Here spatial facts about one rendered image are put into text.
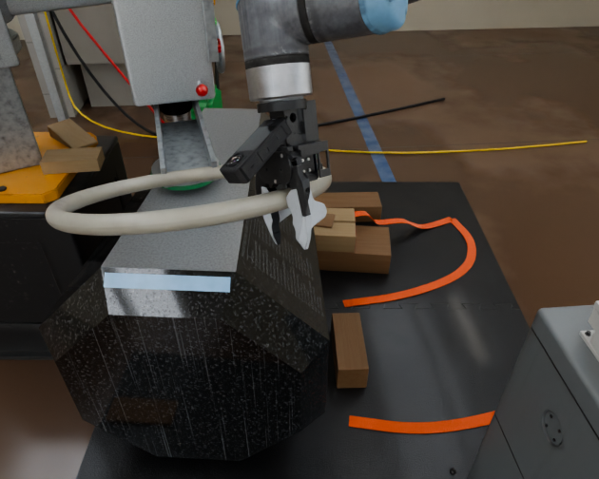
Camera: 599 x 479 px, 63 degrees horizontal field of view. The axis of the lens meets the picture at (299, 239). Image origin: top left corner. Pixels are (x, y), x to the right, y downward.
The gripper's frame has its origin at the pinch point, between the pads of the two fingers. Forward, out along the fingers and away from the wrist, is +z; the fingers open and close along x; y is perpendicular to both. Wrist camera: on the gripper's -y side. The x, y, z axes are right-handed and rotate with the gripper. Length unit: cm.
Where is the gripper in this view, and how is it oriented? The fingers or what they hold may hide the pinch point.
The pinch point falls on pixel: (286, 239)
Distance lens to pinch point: 73.6
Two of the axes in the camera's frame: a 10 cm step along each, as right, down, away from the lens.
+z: 1.1, 9.6, 2.7
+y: 7.1, -2.6, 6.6
